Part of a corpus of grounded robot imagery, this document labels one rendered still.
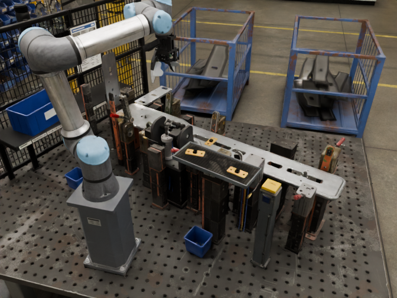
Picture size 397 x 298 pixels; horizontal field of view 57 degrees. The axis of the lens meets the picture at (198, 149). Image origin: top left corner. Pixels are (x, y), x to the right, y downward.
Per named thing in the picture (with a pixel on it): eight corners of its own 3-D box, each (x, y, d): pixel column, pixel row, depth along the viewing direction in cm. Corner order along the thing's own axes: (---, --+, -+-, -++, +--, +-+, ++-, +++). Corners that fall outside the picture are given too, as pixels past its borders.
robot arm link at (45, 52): (32, 52, 108) (171, 3, 127) (22, 42, 115) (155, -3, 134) (46, 87, 115) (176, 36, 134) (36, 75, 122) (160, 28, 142)
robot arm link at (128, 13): (134, 7, 131) (160, 3, 137) (120, 2, 139) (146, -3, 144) (136, 30, 136) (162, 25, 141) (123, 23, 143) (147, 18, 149)
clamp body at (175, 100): (185, 144, 253) (184, 98, 233) (175, 152, 245) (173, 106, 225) (175, 140, 257) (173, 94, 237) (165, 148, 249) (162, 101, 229)
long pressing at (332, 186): (349, 177, 178) (350, 175, 177) (335, 204, 162) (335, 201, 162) (133, 103, 241) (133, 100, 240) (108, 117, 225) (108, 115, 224)
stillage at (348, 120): (284, 88, 484) (295, 14, 430) (348, 95, 468) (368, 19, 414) (278, 137, 388) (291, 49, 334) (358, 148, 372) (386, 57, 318)
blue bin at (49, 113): (72, 112, 222) (68, 92, 214) (33, 136, 199) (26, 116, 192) (52, 106, 228) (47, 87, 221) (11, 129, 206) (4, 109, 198)
